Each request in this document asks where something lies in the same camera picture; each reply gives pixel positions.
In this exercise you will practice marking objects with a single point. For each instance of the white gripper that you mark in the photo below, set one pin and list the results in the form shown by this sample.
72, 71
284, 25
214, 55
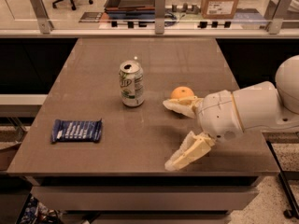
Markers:
218, 116

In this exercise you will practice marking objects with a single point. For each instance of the blue rxbar wrapper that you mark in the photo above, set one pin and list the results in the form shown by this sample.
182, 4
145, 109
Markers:
76, 131

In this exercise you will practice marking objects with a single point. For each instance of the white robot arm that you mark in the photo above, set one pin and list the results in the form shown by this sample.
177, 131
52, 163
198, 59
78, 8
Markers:
270, 106

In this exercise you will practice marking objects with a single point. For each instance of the orange fruit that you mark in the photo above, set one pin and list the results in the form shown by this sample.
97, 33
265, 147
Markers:
181, 92

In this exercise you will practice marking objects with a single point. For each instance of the green white soda can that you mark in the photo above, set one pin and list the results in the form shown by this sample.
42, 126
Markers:
131, 83

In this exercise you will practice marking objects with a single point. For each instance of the cardboard box with label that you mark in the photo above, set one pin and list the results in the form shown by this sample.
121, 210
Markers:
218, 9

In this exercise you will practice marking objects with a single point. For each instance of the black cart leg with wheel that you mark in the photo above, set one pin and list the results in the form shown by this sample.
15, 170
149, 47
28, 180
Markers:
285, 177

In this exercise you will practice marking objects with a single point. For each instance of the grey table drawer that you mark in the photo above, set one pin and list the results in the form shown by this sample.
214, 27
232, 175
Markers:
217, 198

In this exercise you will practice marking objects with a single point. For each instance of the middle metal railing post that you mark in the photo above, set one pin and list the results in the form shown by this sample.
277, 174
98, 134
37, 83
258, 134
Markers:
159, 16

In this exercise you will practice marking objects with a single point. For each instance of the metal railing post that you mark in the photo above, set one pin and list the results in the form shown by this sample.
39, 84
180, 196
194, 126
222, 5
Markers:
42, 17
159, 16
276, 13

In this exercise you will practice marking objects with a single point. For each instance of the right metal railing post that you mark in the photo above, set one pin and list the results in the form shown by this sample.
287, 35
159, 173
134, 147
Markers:
276, 13

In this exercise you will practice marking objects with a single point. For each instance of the left metal railing post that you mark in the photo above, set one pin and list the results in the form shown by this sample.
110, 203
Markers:
42, 17

